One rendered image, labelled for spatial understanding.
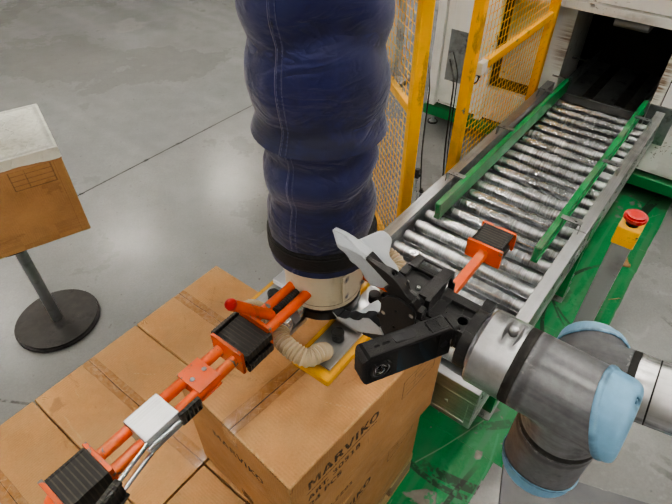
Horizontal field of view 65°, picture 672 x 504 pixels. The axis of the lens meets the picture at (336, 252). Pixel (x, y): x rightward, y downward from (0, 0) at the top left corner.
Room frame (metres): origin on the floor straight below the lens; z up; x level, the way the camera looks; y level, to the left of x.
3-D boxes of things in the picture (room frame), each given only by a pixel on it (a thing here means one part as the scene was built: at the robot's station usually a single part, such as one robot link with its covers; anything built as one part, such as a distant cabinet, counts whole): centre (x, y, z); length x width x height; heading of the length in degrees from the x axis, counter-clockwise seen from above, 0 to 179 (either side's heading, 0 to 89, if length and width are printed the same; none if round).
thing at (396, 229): (2.24, -0.65, 0.50); 2.31 x 0.05 x 0.19; 142
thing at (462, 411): (1.12, -0.18, 0.47); 0.70 x 0.03 x 0.15; 52
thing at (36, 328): (1.70, 1.40, 0.31); 0.40 x 0.40 x 0.62
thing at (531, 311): (1.84, -1.16, 0.50); 2.31 x 0.05 x 0.19; 142
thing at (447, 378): (1.12, -0.18, 0.58); 0.70 x 0.03 x 0.06; 52
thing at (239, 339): (0.63, 0.18, 1.24); 0.10 x 0.08 x 0.06; 52
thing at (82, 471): (0.35, 0.40, 1.24); 0.08 x 0.07 x 0.05; 142
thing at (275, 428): (0.82, 0.04, 0.74); 0.60 x 0.40 x 0.40; 137
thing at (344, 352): (0.77, -0.05, 1.14); 0.34 x 0.10 x 0.05; 142
